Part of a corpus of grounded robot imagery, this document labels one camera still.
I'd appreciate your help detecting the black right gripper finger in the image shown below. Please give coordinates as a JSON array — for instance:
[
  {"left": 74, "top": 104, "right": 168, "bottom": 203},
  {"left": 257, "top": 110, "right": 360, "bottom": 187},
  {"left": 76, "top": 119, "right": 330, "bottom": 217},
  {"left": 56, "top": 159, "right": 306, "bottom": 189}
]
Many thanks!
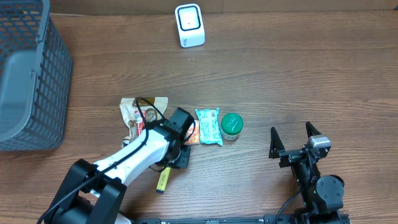
[
  {"left": 269, "top": 127, "right": 285, "bottom": 159},
  {"left": 305, "top": 121, "right": 321, "bottom": 138}
]

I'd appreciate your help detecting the yellow highlighter black cap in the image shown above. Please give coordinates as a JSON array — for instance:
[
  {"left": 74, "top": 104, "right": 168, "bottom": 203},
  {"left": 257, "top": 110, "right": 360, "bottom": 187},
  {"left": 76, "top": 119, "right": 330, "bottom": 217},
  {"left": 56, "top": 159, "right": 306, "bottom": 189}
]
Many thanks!
[{"left": 156, "top": 167, "right": 171, "bottom": 194}]

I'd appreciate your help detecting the orange snack packet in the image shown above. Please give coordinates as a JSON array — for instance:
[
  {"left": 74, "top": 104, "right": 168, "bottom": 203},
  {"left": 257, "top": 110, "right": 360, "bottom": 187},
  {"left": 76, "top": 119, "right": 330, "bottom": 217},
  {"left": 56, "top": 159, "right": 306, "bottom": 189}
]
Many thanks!
[{"left": 185, "top": 120, "right": 200, "bottom": 145}]

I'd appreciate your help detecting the teal tissue packet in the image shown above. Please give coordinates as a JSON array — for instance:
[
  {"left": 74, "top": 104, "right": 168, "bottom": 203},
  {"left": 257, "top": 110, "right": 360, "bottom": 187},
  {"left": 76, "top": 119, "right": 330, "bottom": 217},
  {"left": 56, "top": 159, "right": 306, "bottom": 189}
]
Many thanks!
[{"left": 195, "top": 108, "right": 223, "bottom": 146}]

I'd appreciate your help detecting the green lid jar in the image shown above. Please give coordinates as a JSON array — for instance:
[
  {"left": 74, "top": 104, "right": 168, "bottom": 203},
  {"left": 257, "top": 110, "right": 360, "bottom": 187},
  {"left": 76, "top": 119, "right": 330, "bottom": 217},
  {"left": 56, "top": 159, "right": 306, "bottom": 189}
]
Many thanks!
[{"left": 220, "top": 113, "right": 244, "bottom": 141}]

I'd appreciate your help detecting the red snack bar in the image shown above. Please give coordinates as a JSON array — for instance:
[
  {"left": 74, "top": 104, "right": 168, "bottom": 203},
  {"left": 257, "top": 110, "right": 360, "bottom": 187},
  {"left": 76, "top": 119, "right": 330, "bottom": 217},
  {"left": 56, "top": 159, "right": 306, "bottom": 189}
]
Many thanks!
[{"left": 134, "top": 110, "right": 146, "bottom": 136}]

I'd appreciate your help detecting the brown transparent snack bag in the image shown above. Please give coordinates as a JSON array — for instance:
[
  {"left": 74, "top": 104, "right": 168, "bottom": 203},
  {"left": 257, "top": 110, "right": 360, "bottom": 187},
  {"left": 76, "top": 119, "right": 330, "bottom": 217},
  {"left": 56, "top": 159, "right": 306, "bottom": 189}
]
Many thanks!
[{"left": 119, "top": 96, "right": 169, "bottom": 143}]

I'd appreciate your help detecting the white patterned wrapper packet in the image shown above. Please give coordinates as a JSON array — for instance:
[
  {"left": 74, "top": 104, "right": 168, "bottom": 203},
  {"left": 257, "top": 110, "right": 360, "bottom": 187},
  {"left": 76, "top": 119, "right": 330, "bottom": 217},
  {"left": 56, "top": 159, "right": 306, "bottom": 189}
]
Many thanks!
[{"left": 121, "top": 138, "right": 131, "bottom": 148}]

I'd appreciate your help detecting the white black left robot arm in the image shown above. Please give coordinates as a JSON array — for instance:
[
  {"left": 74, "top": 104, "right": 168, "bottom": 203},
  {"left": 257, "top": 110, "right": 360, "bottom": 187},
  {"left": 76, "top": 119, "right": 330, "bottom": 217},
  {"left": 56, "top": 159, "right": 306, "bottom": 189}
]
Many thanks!
[{"left": 38, "top": 108, "right": 194, "bottom": 223}]

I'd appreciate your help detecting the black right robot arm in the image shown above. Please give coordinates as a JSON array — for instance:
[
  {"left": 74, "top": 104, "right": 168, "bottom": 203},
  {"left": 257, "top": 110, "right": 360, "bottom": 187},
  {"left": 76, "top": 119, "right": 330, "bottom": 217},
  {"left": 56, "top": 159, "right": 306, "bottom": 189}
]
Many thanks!
[{"left": 268, "top": 121, "right": 350, "bottom": 223}]

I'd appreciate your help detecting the white barcode scanner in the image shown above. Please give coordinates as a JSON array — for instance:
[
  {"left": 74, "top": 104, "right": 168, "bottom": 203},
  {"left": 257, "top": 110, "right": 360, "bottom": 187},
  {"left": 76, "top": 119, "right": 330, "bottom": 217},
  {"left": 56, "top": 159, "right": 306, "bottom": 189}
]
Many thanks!
[{"left": 175, "top": 3, "right": 205, "bottom": 48}]

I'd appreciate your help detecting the grey plastic mesh basket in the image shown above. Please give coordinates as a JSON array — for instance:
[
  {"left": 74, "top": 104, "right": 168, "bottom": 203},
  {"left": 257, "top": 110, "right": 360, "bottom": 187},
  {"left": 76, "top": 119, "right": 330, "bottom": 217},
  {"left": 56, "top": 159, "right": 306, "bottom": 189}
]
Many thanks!
[{"left": 1, "top": 0, "right": 73, "bottom": 151}]

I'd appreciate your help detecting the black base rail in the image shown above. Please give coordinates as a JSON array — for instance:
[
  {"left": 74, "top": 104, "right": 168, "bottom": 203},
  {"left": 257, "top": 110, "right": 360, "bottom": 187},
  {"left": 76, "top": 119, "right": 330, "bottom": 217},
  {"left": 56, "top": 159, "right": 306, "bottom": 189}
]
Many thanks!
[{"left": 131, "top": 215, "right": 351, "bottom": 224}]

